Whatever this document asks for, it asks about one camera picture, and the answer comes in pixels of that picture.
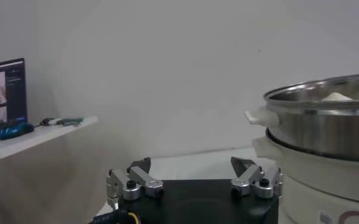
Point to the green circuit board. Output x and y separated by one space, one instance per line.
72 121

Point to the white electric cooker base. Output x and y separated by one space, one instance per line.
319 182

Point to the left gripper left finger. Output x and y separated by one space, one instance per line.
142 178

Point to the stainless steel steamer basket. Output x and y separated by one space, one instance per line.
319 131

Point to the dark laptop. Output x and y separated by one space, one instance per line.
5 91

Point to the small white adapter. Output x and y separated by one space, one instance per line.
56 121

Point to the white side table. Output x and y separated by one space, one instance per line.
30 143

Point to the blue computer mouse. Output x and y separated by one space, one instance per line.
14 131

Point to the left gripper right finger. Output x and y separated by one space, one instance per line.
249 176

